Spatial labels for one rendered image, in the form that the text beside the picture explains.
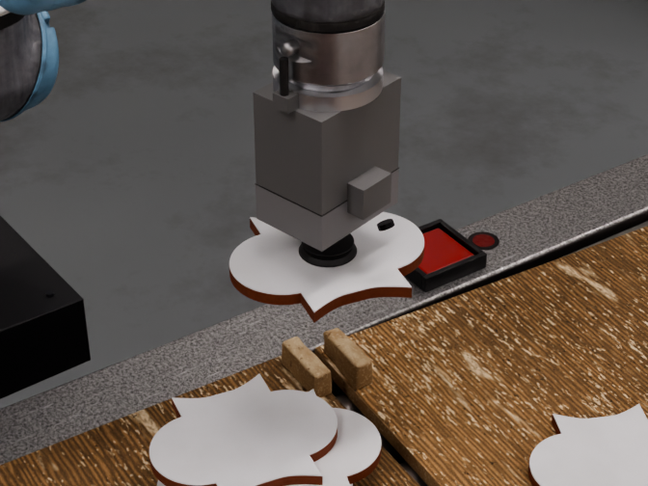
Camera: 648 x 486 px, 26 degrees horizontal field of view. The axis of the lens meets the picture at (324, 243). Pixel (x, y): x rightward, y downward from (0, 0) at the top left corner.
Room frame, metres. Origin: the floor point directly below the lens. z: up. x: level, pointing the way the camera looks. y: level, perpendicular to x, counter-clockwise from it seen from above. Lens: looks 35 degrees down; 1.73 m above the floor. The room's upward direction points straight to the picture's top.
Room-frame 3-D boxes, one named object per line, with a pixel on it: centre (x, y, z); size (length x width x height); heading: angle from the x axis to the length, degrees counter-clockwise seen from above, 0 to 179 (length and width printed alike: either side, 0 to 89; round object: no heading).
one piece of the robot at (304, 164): (0.84, -0.01, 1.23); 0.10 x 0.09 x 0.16; 49
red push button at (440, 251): (1.14, -0.11, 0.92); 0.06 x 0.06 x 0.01; 34
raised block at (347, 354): (0.95, -0.02, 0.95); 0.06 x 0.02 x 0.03; 30
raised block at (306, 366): (0.93, 0.02, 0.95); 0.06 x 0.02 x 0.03; 32
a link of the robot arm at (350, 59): (0.85, 0.00, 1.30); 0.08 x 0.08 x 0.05
